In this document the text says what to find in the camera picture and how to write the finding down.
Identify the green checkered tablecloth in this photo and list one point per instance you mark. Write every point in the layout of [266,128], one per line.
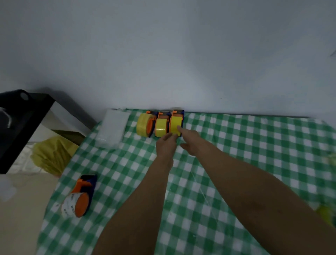
[262,147]

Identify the white foam pad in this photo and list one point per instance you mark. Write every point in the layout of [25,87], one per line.
[113,128]

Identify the yellow plastic bag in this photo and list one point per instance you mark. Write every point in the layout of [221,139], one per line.
[52,155]

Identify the white printed tape roll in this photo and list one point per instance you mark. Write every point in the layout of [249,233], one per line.
[68,206]

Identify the person's right hand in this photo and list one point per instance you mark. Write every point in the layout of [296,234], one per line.
[195,143]

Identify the person's left forearm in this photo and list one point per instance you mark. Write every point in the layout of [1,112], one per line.
[136,215]

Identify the white cabinet with black top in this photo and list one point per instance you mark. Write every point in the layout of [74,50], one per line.
[26,126]

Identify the tall yellow tape roll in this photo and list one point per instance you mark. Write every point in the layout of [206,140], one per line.
[174,126]

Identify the person's left hand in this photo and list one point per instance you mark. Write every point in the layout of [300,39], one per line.
[166,149]

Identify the row of white boxes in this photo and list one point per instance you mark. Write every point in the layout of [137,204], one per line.
[6,189]

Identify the person's right forearm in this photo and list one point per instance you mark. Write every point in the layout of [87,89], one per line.
[262,199]

